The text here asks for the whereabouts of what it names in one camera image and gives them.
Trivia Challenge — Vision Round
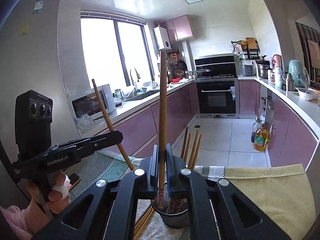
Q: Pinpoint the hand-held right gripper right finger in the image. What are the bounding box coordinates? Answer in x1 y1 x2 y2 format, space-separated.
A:
166 144 292 240

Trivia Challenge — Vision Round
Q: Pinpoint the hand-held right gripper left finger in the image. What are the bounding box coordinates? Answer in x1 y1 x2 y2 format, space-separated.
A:
32 145 159 240

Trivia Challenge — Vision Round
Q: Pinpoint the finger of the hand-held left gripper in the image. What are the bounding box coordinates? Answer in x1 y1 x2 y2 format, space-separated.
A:
52 137 93 150
82 131 124 153

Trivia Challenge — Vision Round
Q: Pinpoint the dark brown wooden chopstick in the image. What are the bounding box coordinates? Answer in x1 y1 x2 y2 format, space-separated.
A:
183 127 189 160

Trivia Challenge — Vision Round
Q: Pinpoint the black mesh utensil holder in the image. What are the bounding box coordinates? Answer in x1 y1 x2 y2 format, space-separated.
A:
151 195 189 229

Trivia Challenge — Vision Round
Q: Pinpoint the bunch of wooden chopsticks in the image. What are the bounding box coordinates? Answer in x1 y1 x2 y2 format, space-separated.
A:
134 206 155 240

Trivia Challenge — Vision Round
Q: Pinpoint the person's left hand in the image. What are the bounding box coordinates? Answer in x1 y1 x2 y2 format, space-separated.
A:
27 170 71 215

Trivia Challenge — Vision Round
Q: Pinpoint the clear plastic bag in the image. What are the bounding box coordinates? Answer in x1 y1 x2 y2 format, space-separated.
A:
74 114 107 135

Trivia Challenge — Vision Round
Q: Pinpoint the patterned beige teal tablecloth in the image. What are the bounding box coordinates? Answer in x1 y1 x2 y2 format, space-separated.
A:
64 150 227 240

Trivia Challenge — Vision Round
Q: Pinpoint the pink base cabinet run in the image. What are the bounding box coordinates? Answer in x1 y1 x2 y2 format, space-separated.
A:
100 80 200 160
239 80 319 168

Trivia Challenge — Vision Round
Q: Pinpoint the dark smartphone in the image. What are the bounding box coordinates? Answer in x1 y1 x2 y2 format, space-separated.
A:
67 172 82 190

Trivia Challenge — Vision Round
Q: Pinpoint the silver microwave oven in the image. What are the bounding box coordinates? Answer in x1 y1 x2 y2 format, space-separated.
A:
72 84 115 121

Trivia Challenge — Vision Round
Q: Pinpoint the kitchen sink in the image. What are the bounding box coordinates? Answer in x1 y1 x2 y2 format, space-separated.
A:
124 90 160 102

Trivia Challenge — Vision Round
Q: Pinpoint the grey refrigerator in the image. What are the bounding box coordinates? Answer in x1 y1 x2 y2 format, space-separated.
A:
0 0 78 205

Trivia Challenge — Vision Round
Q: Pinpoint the kitchen window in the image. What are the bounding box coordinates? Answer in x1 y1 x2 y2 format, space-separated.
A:
80 11 153 100

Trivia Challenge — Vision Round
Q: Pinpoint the built-in black oven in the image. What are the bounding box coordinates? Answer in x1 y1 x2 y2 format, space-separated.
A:
195 79 239 118

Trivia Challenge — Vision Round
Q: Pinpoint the clear plastic oil bottle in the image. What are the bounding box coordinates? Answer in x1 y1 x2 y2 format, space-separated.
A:
251 120 262 143

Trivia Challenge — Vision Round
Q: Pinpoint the yellow cooking oil bottle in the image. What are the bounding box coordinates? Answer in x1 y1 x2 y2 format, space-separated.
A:
253 126 270 152

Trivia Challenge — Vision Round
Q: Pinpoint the plain yellow cloth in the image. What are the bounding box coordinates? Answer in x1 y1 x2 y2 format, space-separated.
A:
224 164 316 233

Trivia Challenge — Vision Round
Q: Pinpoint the wok with lid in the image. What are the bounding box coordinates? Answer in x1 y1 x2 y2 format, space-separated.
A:
196 66 212 78

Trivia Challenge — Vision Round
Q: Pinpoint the white water heater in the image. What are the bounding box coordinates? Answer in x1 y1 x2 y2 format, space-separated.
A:
153 26 172 51

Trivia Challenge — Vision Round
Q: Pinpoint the green label sticker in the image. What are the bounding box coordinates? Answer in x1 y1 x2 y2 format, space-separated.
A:
32 0 46 14

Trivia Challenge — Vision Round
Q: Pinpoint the black range hood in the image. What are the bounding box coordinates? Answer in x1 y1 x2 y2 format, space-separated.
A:
194 54 237 73

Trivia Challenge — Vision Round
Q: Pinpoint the silver rice cooker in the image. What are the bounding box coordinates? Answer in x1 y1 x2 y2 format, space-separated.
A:
240 64 256 77

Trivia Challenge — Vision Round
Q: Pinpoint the steel steamer pot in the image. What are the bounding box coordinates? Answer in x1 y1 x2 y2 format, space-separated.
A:
257 64 270 78

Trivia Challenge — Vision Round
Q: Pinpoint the white jar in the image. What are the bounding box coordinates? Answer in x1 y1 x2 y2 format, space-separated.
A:
274 67 284 88

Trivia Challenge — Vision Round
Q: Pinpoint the steel thermos bottle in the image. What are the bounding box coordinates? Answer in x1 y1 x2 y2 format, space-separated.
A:
286 73 295 91

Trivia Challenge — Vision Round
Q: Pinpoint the wooden cutting board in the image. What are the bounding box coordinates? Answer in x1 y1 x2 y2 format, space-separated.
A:
246 37 258 50

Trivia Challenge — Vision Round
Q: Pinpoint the pink electric kettle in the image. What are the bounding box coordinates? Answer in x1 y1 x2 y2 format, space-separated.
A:
272 54 283 68

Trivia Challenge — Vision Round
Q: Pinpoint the white bowl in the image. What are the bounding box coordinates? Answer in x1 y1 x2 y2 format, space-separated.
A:
297 89 317 101

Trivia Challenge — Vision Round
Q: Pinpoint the green appliance in plastic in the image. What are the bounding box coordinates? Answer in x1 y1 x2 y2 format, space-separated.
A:
288 59 310 88

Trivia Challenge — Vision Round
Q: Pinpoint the dark slatted partition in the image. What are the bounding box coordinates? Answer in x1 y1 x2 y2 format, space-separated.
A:
295 21 320 83

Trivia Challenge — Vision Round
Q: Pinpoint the pink wall cabinet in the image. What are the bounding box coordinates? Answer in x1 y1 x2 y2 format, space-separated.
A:
160 15 193 42

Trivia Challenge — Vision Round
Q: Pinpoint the black wall shelf rack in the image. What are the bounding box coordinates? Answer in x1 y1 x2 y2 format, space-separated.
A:
231 40 260 60

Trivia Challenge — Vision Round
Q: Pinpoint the pink wall picture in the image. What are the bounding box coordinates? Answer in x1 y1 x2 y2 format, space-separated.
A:
307 39 320 68

